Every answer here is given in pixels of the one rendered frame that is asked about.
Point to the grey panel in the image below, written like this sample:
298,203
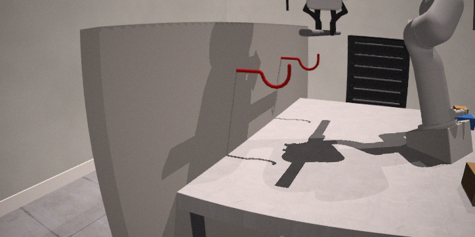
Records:
164,103

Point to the grey metal rod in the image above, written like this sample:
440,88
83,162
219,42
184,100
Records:
310,33

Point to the blue block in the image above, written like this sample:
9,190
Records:
468,117

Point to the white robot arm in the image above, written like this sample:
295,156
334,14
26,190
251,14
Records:
434,25

